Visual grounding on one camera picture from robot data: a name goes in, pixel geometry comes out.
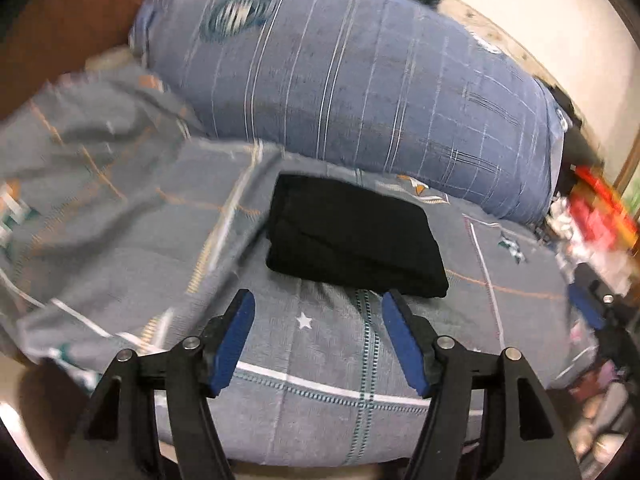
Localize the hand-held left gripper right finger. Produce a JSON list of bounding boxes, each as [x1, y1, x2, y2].
[[381, 289, 583, 480]]

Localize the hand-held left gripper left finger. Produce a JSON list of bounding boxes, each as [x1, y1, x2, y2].
[[62, 289, 257, 480]]

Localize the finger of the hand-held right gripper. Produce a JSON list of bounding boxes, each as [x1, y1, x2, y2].
[[567, 282, 640, 356]]

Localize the black pants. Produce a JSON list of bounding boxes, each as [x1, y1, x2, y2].
[[265, 173, 449, 299]]

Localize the pile of assorted clutter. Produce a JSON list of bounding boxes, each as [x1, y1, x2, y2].
[[542, 162, 640, 466]]

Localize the grey star printed bed sheet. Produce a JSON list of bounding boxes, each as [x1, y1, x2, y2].
[[0, 67, 601, 466]]

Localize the blue plaid pillow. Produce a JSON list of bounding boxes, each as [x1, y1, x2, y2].
[[129, 0, 572, 227]]

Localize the brown wooden headboard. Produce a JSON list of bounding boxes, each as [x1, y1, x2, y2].
[[0, 0, 182, 118]]

